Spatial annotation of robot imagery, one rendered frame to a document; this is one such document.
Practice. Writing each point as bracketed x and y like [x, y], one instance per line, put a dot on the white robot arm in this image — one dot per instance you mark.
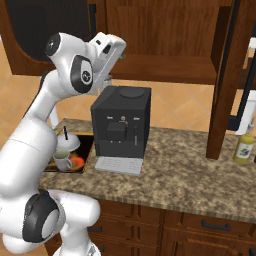
[30, 156]

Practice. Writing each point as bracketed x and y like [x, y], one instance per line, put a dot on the white and black fixture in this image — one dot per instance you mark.
[248, 113]

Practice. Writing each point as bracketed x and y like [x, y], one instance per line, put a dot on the dark printed tray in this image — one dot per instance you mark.
[86, 146]

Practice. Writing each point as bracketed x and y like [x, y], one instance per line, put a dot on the white mug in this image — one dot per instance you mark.
[61, 161]

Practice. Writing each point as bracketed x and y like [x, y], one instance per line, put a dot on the wooden drawer front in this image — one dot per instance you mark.
[115, 213]
[216, 224]

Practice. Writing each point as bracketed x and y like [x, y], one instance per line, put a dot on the wooden base cupboard door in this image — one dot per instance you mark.
[210, 246]
[130, 243]

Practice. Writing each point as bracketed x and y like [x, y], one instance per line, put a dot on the yellow bottle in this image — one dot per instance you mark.
[244, 150]

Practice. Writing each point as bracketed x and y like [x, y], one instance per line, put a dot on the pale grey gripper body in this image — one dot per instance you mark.
[111, 55]

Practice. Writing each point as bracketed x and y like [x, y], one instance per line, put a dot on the wooden cabinet door, glass panel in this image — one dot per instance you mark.
[36, 26]

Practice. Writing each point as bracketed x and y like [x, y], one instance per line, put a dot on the black coffee machine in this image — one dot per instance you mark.
[120, 126]

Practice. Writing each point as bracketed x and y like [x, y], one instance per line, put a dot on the wooden wall cabinet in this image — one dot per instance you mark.
[166, 40]

